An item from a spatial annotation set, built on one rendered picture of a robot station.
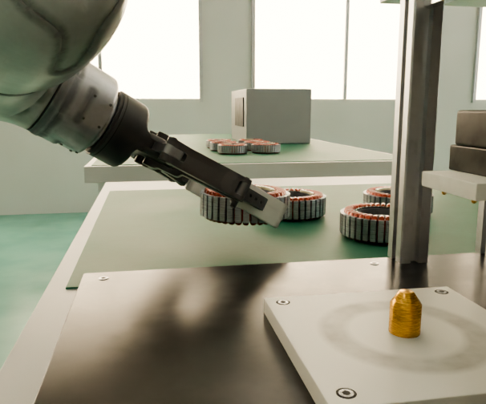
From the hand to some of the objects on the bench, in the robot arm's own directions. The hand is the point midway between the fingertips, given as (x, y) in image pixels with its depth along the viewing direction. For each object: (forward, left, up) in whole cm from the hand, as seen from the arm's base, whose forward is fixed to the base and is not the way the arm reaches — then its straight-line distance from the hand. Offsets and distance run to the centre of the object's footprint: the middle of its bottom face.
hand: (243, 202), depth 65 cm
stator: (+25, +22, -3) cm, 34 cm away
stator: (+19, +6, -4) cm, 20 cm away
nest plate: (+11, -32, -6) cm, 35 cm away
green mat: (+23, +24, -3) cm, 33 cm away
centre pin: (+11, -32, -4) cm, 35 cm away
